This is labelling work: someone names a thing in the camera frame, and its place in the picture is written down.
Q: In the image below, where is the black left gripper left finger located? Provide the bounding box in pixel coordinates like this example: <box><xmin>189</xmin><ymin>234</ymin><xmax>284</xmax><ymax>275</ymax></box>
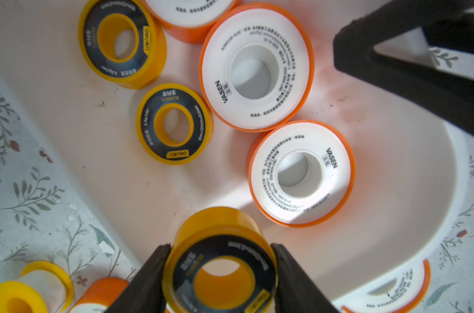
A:
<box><xmin>105</xmin><ymin>244</ymin><xmax>171</xmax><ymax>313</ymax></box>

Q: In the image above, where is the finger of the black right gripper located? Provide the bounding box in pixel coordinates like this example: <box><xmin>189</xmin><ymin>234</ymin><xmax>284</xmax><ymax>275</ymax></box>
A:
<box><xmin>333</xmin><ymin>1</ymin><xmax>474</xmax><ymax>136</ymax></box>

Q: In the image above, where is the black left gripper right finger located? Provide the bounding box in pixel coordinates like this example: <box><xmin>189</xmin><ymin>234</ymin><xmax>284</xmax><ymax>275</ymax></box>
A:
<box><xmin>271</xmin><ymin>243</ymin><xmax>338</xmax><ymax>313</ymax></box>

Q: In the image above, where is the orange white tape roll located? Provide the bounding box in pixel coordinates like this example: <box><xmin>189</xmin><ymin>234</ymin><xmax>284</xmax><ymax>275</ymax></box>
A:
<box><xmin>199</xmin><ymin>3</ymin><xmax>315</xmax><ymax>133</ymax></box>
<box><xmin>246</xmin><ymin>120</ymin><xmax>356</xmax><ymax>228</ymax></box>
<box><xmin>69</xmin><ymin>278</ymin><xmax>129</xmax><ymax>313</ymax></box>
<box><xmin>143</xmin><ymin>0</ymin><xmax>242</xmax><ymax>44</ymax></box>
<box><xmin>333</xmin><ymin>259</ymin><xmax>431</xmax><ymax>312</ymax></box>

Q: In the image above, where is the white plastic storage box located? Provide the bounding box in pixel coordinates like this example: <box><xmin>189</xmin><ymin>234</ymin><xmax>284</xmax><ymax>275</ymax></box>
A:
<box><xmin>0</xmin><ymin>1</ymin><xmax>469</xmax><ymax>304</ymax></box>

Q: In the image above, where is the black yellow small tape roll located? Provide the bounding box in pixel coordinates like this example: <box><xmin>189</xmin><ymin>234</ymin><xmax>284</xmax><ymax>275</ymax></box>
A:
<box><xmin>78</xmin><ymin>1</ymin><xmax>167</xmax><ymax>89</ymax></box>

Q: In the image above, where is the yellow tape roll centre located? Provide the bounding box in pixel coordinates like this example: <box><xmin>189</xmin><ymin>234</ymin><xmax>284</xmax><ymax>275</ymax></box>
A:
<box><xmin>0</xmin><ymin>261</ymin><xmax>75</xmax><ymax>312</ymax></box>

